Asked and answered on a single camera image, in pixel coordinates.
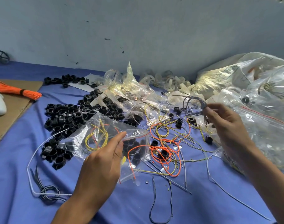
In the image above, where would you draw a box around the person's right hand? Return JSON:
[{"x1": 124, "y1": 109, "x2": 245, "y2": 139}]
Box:
[{"x1": 203, "y1": 103, "x2": 255, "y2": 158}]

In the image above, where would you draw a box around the person's left hand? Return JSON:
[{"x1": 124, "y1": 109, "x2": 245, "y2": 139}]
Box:
[{"x1": 73, "y1": 131, "x2": 128, "y2": 209}]

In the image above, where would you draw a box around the clear zip plastic bag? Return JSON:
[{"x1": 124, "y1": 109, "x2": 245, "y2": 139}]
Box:
[{"x1": 69, "y1": 113, "x2": 153, "y2": 186}]

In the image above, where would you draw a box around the pile of large plastic bags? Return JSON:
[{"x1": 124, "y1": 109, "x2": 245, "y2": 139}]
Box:
[{"x1": 194, "y1": 52, "x2": 284, "y2": 176}]

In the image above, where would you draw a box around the orange wire loop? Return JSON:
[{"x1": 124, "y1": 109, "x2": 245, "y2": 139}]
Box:
[{"x1": 127, "y1": 139, "x2": 184, "y2": 181}]

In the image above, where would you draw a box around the long yellow green wire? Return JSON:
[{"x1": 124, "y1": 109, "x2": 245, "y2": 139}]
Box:
[{"x1": 205, "y1": 153, "x2": 272, "y2": 222}]

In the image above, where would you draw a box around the pile of black plastic rings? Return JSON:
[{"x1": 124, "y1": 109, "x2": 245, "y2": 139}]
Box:
[{"x1": 40, "y1": 74, "x2": 143, "y2": 172}]

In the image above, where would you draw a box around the pile of white plastic wheels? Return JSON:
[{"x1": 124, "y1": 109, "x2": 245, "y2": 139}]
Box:
[{"x1": 139, "y1": 69, "x2": 199, "y2": 106}]

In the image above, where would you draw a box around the heap of plastic bags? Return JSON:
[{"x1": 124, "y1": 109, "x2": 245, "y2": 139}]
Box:
[{"x1": 97, "y1": 61, "x2": 171, "y2": 120}]

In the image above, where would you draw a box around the person's right forearm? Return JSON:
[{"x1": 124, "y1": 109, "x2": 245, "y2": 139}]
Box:
[{"x1": 234, "y1": 143, "x2": 284, "y2": 224}]

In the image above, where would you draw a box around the person's left forearm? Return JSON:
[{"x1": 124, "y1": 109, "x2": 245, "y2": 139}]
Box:
[{"x1": 50, "y1": 197, "x2": 102, "y2": 224}]

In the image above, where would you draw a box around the blue cloth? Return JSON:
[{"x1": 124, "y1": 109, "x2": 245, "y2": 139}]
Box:
[{"x1": 0, "y1": 62, "x2": 284, "y2": 224}]

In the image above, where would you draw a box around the white paper slip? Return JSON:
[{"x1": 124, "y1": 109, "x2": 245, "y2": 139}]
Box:
[{"x1": 68, "y1": 80, "x2": 94, "y2": 93}]

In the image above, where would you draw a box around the brown cardboard sheet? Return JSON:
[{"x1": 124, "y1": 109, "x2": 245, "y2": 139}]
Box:
[{"x1": 0, "y1": 79, "x2": 43, "y2": 148}]

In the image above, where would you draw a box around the orange tie bundle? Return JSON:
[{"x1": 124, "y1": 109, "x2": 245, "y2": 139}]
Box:
[{"x1": 0, "y1": 81, "x2": 43, "y2": 101}]

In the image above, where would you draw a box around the black round wheel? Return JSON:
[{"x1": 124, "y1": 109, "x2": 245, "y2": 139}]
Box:
[{"x1": 0, "y1": 49, "x2": 11, "y2": 65}]

